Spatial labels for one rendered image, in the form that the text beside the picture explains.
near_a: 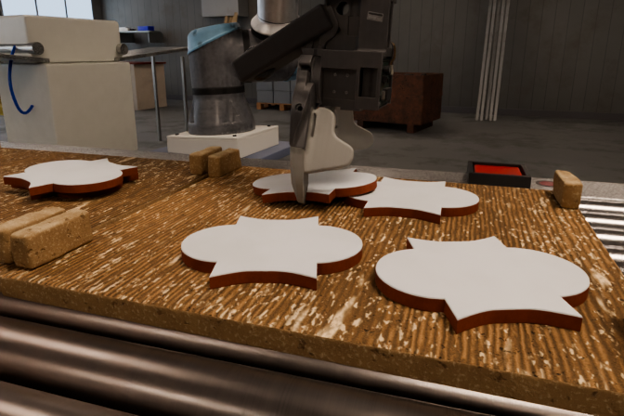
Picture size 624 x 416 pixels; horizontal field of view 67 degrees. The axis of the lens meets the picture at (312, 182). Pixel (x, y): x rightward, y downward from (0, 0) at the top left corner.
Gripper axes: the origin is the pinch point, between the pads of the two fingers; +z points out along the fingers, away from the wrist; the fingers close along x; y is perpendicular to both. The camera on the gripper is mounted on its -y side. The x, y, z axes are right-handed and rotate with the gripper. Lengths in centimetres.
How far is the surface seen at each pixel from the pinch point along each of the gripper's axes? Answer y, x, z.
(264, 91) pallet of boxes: -365, 815, 70
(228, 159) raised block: -12.7, 5.1, 0.0
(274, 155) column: -24, 48, 9
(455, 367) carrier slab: 15.9, -25.2, 1.1
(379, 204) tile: 8.2, -4.6, 0.0
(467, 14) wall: -6, 875, -83
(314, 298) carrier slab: 7.3, -21.5, 1.1
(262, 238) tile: 1.2, -15.6, 0.4
